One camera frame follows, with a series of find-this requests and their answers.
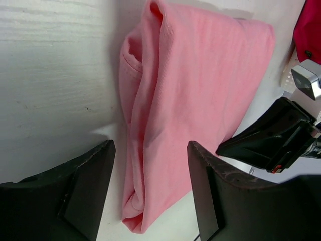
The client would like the white plastic laundry basket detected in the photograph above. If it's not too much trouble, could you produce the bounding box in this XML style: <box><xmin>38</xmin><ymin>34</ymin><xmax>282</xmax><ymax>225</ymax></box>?
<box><xmin>280</xmin><ymin>45</ymin><xmax>300</xmax><ymax>93</ymax></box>

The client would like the pink t-shirt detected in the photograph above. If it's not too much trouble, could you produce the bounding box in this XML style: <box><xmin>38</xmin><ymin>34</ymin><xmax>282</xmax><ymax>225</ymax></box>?
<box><xmin>119</xmin><ymin>1</ymin><xmax>275</xmax><ymax>234</ymax></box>

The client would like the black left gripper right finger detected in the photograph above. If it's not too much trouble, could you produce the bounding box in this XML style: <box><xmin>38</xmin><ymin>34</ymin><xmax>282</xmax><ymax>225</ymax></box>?
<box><xmin>187</xmin><ymin>141</ymin><xmax>320</xmax><ymax>240</ymax></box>

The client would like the red t-shirt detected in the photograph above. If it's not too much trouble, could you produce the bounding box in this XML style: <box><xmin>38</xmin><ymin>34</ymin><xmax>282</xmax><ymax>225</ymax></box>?
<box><xmin>293</xmin><ymin>0</ymin><xmax>320</xmax><ymax>64</ymax></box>

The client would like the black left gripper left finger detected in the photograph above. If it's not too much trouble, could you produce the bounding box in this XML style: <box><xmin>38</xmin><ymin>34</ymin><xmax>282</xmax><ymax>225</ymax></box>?
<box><xmin>1</xmin><ymin>140</ymin><xmax>116</xmax><ymax>240</ymax></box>

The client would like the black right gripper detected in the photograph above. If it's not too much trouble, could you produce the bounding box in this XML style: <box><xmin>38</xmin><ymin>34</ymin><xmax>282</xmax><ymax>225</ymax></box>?
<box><xmin>216</xmin><ymin>97</ymin><xmax>320</xmax><ymax>173</ymax></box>

